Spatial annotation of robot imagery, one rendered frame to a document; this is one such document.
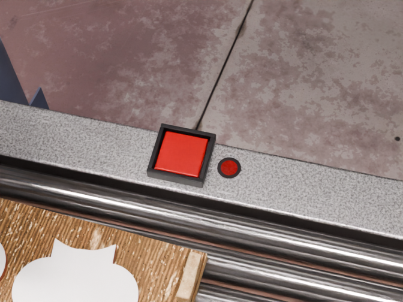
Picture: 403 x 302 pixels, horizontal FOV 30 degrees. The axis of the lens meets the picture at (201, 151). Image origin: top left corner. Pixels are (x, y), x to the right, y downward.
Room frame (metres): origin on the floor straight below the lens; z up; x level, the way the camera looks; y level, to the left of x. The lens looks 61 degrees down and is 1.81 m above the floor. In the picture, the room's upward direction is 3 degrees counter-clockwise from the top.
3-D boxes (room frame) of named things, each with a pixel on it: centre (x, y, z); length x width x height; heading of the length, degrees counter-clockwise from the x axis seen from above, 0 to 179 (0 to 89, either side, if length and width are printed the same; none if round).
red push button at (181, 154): (0.48, 0.03, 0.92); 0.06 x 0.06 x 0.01; 73
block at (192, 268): (0.30, 0.02, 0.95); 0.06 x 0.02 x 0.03; 161
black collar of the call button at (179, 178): (0.48, 0.03, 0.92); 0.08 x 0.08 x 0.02; 73
